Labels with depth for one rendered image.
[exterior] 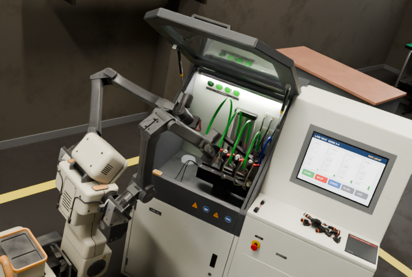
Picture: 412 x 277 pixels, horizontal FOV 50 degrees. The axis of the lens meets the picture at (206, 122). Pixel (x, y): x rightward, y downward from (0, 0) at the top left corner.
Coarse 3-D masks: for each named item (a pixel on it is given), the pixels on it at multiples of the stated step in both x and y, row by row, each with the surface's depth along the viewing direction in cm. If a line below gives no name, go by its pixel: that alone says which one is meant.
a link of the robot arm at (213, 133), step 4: (212, 132) 215; (216, 132) 214; (204, 136) 215; (208, 136) 214; (212, 136) 214; (216, 136) 215; (220, 136) 216; (208, 140) 213; (212, 140) 213; (216, 140) 216; (208, 144) 209; (204, 148) 208; (208, 148) 212
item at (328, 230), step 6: (306, 216) 242; (306, 222) 238; (312, 222) 237; (318, 222) 236; (318, 228) 236; (324, 228) 236; (330, 228) 235; (330, 234) 234; (336, 234) 234; (336, 240) 231
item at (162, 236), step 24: (144, 216) 273; (168, 216) 265; (192, 216) 257; (144, 240) 280; (168, 240) 272; (192, 240) 264; (216, 240) 256; (144, 264) 288; (168, 264) 279; (192, 264) 270; (216, 264) 262
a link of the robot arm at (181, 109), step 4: (180, 104) 221; (184, 104) 221; (176, 108) 222; (180, 108) 220; (184, 108) 220; (176, 112) 220; (180, 112) 219; (184, 112) 219; (188, 112) 223; (180, 116) 221; (184, 116) 221
